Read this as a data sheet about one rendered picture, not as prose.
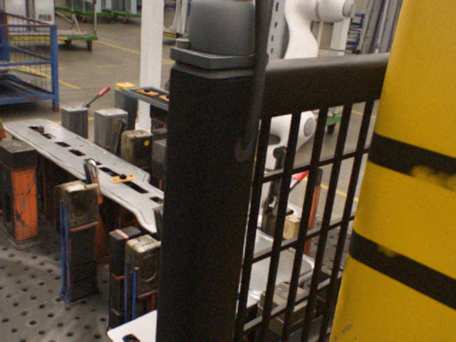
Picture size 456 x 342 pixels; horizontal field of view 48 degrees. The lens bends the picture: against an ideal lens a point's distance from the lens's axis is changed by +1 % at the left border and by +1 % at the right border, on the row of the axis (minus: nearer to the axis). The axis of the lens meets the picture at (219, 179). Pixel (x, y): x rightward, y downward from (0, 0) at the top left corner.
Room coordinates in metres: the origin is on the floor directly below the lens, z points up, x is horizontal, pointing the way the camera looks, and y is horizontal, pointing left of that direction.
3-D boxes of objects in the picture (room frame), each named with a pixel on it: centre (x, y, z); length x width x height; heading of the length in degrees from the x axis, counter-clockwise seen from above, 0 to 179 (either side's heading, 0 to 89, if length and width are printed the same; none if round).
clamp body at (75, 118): (1.94, 0.59, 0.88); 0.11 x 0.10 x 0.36; 135
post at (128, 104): (1.99, 0.40, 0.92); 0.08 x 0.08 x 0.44; 45
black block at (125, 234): (1.09, 0.21, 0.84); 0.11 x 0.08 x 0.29; 135
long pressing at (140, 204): (1.42, 0.31, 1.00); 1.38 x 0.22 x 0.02; 45
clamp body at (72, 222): (1.24, 0.37, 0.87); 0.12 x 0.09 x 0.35; 135
